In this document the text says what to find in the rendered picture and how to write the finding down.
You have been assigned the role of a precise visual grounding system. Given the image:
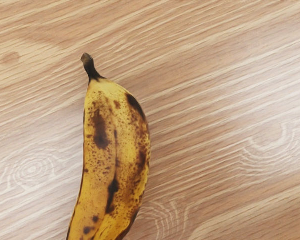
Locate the spotted yellow banana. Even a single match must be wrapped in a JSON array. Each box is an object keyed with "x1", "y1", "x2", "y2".
[{"x1": 66, "y1": 52, "x2": 151, "y2": 240}]

